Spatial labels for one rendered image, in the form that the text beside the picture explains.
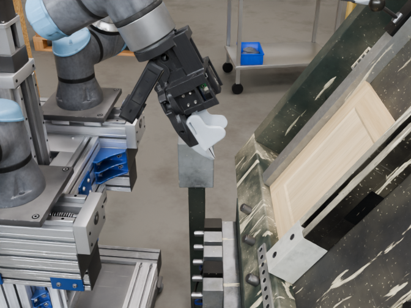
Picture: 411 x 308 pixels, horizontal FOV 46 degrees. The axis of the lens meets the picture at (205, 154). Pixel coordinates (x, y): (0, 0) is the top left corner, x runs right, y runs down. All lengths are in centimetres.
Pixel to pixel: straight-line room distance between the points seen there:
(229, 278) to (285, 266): 28
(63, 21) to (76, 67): 82
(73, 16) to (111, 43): 90
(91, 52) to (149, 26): 89
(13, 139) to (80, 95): 48
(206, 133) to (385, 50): 68
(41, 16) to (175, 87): 21
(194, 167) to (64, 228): 57
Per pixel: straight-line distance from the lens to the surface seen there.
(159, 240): 258
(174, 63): 71
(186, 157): 159
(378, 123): 116
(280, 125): 161
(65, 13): 72
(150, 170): 311
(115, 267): 217
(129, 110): 74
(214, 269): 135
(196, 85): 69
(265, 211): 132
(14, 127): 112
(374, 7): 121
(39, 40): 529
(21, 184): 119
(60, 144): 159
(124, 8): 67
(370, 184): 101
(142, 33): 67
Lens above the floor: 173
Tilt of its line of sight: 32 degrees down
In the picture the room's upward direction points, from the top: straight up
